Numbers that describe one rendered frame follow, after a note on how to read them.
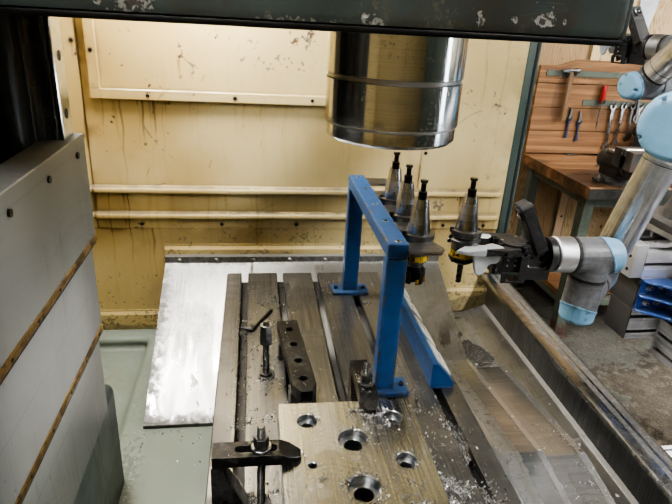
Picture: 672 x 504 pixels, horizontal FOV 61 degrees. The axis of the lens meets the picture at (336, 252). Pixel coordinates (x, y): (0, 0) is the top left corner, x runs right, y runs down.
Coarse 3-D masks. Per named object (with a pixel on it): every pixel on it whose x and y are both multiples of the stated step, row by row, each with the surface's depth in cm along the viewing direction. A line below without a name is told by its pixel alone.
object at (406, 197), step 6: (402, 186) 116; (408, 186) 115; (402, 192) 116; (408, 192) 116; (402, 198) 116; (408, 198) 116; (414, 198) 117; (396, 204) 118; (402, 204) 117; (408, 204) 116; (396, 210) 118; (402, 210) 117; (408, 210) 117
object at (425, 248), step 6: (414, 246) 104; (420, 246) 105; (426, 246) 105; (432, 246) 105; (438, 246) 105; (408, 252) 102; (414, 252) 102; (420, 252) 102; (426, 252) 102; (432, 252) 102; (438, 252) 103
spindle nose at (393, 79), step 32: (352, 64) 60; (384, 64) 59; (416, 64) 58; (448, 64) 60; (352, 96) 61; (384, 96) 60; (416, 96) 60; (448, 96) 62; (352, 128) 63; (384, 128) 61; (416, 128) 61; (448, 128) 64
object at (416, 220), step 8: (416, 200) 106; (424, 200) 105; (416, 208) 106; (424, 208) 106; (416, 216) 106; (424, 216) 106; (408, 224) 109; (416, 224) 107; (424, 224) 107; (408, 232) 108; (416, 232) 107; (424, 232) 107
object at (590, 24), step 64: (0, 0) 48; (64, 0) 48; (128, 0) 49; (192, 0) 49; (256, 0) 50; (320, 0) 51; (384, 0) 51; (448, 0) 52; (512, 0) 53; (576, 0) 54
